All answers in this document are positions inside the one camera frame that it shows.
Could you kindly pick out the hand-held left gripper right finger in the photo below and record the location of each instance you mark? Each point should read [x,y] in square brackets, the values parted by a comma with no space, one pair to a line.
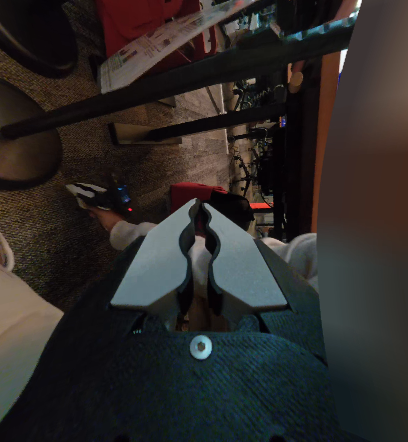
[248,276]

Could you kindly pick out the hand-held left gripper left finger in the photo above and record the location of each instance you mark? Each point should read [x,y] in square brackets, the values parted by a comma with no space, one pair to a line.
[148,276]

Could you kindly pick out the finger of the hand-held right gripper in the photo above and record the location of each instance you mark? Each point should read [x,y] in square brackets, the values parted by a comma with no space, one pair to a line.
[86,190]
[93,204]

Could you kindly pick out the person's right forearm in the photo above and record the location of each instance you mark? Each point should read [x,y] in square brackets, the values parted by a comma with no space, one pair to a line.
[131,234]

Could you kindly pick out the person's right hand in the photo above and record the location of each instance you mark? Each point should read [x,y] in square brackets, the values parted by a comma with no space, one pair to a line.
[107,219]

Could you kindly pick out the red black bag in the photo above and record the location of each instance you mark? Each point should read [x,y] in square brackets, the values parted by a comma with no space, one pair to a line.
[186,196]

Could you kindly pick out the black table leg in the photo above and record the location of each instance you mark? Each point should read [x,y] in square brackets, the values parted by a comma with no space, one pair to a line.
[207,124]

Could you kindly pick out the long black pole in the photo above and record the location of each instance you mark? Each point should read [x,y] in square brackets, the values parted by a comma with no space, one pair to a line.
[155,83]

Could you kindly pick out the person's beige trousers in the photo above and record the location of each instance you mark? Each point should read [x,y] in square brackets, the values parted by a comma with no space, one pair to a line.
[10,328]

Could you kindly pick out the cardboard sheet printed pictures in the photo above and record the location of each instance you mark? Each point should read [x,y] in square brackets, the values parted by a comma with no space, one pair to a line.
[148,45]

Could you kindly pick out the black pole round base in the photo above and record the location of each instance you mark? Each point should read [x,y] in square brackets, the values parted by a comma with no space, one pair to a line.
[34,34]

